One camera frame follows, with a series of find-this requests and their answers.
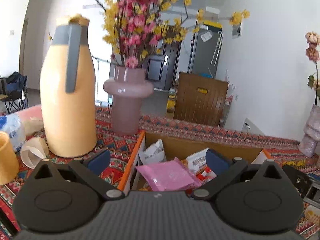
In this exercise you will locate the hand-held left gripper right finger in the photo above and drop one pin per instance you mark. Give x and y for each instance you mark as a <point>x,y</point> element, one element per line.
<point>217,162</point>

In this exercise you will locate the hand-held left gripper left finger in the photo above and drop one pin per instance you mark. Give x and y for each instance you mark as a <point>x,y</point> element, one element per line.
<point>98,161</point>

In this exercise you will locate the red cardboard box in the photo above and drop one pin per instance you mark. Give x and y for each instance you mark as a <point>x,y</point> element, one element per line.
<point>200,142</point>

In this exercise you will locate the pink snack packet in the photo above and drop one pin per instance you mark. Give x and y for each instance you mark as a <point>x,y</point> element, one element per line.
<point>165,177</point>

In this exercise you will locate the textured pink vase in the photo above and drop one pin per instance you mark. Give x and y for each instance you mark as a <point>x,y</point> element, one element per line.
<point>310,132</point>

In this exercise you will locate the white vented panel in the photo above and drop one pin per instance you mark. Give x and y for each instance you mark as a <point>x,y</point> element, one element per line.
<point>252,127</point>

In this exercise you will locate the smooth pink vase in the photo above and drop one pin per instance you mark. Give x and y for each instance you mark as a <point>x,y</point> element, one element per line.
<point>125,115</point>

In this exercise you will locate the brown wooden chair back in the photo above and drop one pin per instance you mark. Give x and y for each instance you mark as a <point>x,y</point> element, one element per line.
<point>200,105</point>

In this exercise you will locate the beige paper cone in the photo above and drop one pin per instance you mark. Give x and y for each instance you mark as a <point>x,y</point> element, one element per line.
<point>32,155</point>

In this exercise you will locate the red flat board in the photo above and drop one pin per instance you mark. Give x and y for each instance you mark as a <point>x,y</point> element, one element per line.
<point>28,112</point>

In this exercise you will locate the yellow ceramic mug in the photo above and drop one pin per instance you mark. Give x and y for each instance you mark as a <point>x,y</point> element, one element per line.
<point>7,160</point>

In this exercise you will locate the wet wipes pack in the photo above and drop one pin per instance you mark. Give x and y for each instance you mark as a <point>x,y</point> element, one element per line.
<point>12,127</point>

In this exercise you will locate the dark entrance door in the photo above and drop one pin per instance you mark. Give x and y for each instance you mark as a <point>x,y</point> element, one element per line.
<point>156,71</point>

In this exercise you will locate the black folding chair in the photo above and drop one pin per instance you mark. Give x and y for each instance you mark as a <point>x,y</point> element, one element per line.
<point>7,102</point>

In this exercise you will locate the grey refrigerator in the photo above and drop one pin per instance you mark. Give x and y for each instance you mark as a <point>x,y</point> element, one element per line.
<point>202,55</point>

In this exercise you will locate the white umbrella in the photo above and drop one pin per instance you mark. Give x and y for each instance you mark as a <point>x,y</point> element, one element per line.
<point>217,47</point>

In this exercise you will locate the paper note on refrigerator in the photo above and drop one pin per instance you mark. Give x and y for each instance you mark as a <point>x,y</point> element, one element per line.
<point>206,36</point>

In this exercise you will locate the dried pink roses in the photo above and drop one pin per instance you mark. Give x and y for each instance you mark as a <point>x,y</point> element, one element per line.
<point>313,51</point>

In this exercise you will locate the pink and yellow blossom branches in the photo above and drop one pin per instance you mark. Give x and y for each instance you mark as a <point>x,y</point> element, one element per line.
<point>135,30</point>

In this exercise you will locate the yellow black box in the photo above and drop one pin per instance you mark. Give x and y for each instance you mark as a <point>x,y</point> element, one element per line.
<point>213,26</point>

